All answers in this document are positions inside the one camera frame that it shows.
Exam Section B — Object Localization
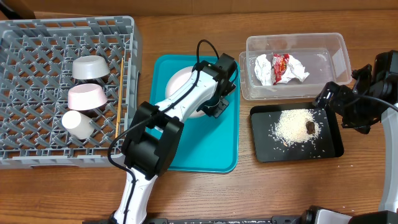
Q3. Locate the white round plate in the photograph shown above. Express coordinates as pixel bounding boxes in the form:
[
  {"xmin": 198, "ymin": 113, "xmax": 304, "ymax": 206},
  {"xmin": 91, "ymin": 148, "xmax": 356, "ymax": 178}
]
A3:
[{"xmin": 164, "ymin": 65, "xmax": 208, "ymax": 119}]

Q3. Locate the brown food scrap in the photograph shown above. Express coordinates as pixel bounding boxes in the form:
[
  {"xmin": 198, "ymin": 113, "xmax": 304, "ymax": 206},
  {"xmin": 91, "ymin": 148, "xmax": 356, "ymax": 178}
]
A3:
[{"xmin": 305, "ymin": 121, "xmax": 316, "ymax": 135}]

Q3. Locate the white napkin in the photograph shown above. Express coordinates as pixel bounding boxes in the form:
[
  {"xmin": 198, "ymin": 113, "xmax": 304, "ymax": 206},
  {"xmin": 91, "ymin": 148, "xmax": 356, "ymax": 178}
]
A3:
[{"xmin": 254, "ymin": 54, "xmax": 310, "ymax": 86}]

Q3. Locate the pile of white rice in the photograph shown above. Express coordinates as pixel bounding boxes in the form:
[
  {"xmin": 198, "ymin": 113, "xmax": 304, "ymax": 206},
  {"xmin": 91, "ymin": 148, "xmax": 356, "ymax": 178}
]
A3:
[{"xmin": 269, "ymin": 109, "xmax": 325, "ymax": 147}]

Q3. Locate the red snack wrapper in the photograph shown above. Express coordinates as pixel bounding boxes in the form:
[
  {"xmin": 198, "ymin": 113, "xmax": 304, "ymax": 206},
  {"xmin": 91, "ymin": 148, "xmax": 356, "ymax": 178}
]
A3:
[{"xmin": 272, "ymin": 54, "xmax": 290, "ymax": 85}]

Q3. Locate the wooden chopstick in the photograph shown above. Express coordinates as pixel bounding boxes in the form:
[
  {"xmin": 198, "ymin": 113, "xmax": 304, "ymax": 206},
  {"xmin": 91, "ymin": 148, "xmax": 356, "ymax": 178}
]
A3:
[{"xmin": 115, "ymin": 58, "xmax": 124, "ymax": 137}]

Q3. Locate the pink shallow bowl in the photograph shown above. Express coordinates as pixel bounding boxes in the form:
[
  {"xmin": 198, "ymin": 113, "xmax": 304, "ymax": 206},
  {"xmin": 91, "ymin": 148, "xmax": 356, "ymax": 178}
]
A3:
[{"xmin": 68, "ymin": 83, "xmax": 108, "ymax": 111}]

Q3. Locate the grey green bowl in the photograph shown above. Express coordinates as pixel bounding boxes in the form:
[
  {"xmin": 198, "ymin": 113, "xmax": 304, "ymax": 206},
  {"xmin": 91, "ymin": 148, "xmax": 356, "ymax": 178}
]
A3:
[{"xmin": 72, "ymin": 55, "xmax": 110, "ymax": 80}]

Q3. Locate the white paper cup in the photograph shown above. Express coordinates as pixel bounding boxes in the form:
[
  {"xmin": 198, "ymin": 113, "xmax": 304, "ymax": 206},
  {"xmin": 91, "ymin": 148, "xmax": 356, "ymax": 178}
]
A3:
[{"xmin": 62, "ymin": 110, "xmax": 94, "ymax": 139}]

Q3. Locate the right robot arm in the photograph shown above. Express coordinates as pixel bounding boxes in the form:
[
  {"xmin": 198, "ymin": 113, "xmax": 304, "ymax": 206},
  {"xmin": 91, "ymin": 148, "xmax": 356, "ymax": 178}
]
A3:
[{"xmin": 299, "ymin": 50, "xmax": 397, "ymax": 223}]

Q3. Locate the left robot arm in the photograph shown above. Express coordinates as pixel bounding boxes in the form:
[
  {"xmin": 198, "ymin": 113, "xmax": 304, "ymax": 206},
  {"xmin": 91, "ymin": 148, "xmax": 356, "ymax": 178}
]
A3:
[{"xmin": 108, "ymin": 54, "xmax": 238, "ymax": 223}]

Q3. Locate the clear plastic waste bin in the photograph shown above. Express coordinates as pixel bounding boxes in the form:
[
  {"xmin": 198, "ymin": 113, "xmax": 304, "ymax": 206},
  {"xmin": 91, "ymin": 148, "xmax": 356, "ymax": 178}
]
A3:
[{"xmin": 239, "ymin": 33, "xmax": 352, "ymax": 100}]

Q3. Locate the grey plastic dishwasher rack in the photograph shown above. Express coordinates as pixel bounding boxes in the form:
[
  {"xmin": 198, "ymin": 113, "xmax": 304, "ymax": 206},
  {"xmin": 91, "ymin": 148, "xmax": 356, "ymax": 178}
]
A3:
[{"xmin": 1, "ymin": 16, "xmax": 142, "ymax": 169}]

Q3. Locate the teal plastic serving tray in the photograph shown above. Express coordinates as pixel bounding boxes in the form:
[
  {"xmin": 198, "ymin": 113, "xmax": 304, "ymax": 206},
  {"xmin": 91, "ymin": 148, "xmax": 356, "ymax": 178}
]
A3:
[{"xmin": 149, "ymin": 55, "xmax": 240, "ymax": 173}]

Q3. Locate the black plastic tray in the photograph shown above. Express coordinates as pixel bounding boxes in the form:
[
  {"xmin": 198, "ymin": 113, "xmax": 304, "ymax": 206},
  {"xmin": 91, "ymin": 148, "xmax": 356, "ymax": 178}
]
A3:
[{"xmin": 250, "ymin": 102, "xmax": 345, "ymax": 162}]

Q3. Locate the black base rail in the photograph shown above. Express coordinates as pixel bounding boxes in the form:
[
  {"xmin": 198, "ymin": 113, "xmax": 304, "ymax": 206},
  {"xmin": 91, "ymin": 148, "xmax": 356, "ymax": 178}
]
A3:
[{"xmin": 82, "ymin": 217, "xmax": 307, "ymax": 224}]

